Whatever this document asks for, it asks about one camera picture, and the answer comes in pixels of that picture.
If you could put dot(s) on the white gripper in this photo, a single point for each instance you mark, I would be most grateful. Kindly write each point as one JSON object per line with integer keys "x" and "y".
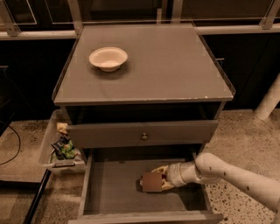
{"x": 175, "y": 175}

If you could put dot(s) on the red coke can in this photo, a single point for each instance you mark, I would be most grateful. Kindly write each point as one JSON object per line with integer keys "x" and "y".
{"x": 152, "y": 182}

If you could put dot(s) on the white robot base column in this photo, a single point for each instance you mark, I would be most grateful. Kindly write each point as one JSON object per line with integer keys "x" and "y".
{"x": 269, "y": 101}

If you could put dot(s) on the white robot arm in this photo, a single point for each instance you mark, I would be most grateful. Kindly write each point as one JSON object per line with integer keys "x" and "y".
{"x": 207, "y": 168}

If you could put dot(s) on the brass drawer knob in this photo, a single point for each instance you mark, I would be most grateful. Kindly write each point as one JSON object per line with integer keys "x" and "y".
{"x": 144, "y": 136}

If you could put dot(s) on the open grey middle drawer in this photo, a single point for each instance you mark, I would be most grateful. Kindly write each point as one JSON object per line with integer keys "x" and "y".
{"x": 112, "y": 193}

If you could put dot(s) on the grey drawer cabinet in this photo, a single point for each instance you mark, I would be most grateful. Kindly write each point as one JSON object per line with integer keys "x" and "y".
{"x": 169, "y": 76}

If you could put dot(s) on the closed grey top drawer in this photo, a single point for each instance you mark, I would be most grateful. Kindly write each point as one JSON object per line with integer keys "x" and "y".
{"x": 123, "y": 134}

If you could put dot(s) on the green snack bag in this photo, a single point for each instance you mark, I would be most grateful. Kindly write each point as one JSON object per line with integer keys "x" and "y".
{"x": 64, "y": 149}

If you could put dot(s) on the clear plastic storage bin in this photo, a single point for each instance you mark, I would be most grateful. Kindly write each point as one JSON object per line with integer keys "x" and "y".
{"x": 47, "y": 156}

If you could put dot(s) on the tan crumpled snack bag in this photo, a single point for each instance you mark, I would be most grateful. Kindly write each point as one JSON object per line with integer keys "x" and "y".
{"x": 62, "y": 128}

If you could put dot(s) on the white paper bowl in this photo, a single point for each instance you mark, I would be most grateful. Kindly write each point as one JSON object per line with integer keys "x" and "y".
{"x": 108, "y": 59}

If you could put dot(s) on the metal railing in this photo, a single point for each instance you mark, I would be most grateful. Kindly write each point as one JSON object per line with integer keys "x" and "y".
{"x": 65, "y": 19}

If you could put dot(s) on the black floor frame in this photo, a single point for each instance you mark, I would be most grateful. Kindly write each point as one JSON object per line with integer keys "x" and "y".
{"x": 37, "y": 187}

